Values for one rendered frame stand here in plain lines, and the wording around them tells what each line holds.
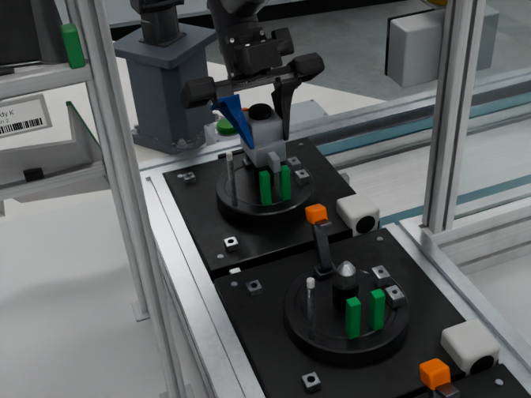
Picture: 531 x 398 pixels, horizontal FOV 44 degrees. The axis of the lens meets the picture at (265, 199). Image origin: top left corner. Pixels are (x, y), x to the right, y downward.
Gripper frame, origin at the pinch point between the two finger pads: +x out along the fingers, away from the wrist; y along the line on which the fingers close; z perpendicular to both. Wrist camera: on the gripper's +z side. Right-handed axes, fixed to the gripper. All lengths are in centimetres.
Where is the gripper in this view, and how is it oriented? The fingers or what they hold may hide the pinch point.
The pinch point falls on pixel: (262, 118)
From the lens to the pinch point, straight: 86.2
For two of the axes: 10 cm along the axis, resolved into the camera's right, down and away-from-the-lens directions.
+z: 2.4, -0.6, -9.7
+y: 9.3, -2.6, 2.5
